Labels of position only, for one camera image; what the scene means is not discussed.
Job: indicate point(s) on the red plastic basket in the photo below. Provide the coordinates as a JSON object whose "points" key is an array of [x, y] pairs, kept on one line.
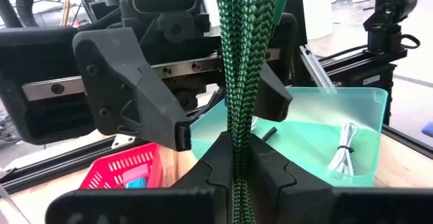
{"points": [[155, 163]]}

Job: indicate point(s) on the green translucent plastic bin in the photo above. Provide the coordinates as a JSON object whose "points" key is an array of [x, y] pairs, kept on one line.
{"points": [[365, 132]]}

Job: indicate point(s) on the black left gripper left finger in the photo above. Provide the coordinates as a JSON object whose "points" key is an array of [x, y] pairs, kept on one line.
{"points": [[203, 200]]}

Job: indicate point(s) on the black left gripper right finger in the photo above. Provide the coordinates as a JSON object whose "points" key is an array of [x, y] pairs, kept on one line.
{"points": [[304, 203]]}

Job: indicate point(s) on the small red block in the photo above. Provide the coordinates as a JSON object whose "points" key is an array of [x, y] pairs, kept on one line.
{"points": [[135, 176]]}

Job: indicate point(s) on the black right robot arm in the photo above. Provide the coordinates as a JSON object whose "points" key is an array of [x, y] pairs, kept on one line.
{"points": [[389, 11]]}

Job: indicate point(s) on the silver aluminium rail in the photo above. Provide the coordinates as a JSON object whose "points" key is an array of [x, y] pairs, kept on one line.
{"points": [[316, 68]]}

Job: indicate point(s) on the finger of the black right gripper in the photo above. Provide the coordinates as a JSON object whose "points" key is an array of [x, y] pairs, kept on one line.
{"points": [[274, 102], [128, 92]]}

